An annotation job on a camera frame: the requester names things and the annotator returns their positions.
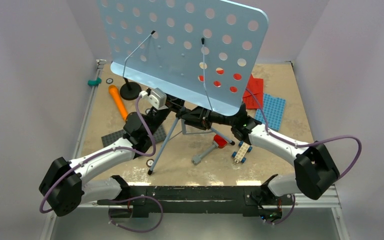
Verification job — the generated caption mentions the teal clamp piece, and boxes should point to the teal clamp piece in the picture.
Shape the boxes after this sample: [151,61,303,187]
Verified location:
[87,77,102,87]

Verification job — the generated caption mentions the red grey toy hammer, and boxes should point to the red grey toy hammer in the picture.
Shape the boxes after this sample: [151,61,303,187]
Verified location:
[191,134,230,166]

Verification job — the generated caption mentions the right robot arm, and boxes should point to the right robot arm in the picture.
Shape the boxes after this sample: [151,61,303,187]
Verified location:
[176,104,340,204]

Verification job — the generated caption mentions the orange black poker chip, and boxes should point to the orange black poker chip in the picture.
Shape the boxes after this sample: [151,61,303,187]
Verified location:
[146,159,154,168]

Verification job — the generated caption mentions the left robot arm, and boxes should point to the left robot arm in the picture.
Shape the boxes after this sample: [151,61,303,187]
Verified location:
[38,95,184,217]

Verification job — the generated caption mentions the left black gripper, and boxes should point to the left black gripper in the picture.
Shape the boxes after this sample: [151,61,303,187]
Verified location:
[145,82,191,137]

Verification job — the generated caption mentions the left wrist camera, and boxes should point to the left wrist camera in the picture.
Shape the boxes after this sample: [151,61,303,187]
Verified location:
[139,88,168,110]

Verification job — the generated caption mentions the black microphone stand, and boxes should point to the black microphone stand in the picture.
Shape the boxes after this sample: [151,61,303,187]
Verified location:
[119,77,142,101]

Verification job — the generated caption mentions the orange toy microphone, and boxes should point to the orange toy microphone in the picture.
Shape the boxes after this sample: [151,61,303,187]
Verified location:
[108,85,129,121]

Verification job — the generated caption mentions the light blue music stand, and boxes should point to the light blue music stand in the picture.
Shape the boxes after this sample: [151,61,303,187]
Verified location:
[96,0,270,176]

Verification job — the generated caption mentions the red sheet music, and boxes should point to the red sheet music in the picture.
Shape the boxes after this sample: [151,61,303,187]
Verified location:
[197,67,264,98]
[242,93,264,110]

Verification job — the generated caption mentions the far black white poker chip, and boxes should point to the far black white poker chip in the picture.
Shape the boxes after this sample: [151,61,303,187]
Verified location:
[106,78,114,85]

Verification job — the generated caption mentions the light blue building baseplate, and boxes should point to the light blue building baseplate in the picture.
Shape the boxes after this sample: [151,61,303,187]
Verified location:
[254,93,286,131]

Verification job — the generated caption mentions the black table front rail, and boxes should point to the black table front rail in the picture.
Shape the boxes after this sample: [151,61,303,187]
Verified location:
[97,185,293,218]

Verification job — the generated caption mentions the white blue toy car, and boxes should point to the white blue toy car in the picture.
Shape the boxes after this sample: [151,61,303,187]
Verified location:
[231,141,253,164]

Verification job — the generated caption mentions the aluminium side rail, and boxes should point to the aluminium side rail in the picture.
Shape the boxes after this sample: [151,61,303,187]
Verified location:
[39,59,107,240]

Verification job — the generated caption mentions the dark grey building baseplate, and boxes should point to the dark grey building baseplate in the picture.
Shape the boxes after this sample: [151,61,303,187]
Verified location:
[101,125,167,147]

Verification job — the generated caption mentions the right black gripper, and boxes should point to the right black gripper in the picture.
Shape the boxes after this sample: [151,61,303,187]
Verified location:
[182,97,235,130]

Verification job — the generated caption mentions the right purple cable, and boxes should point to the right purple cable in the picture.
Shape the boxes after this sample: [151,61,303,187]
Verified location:
[244,86,363,226]

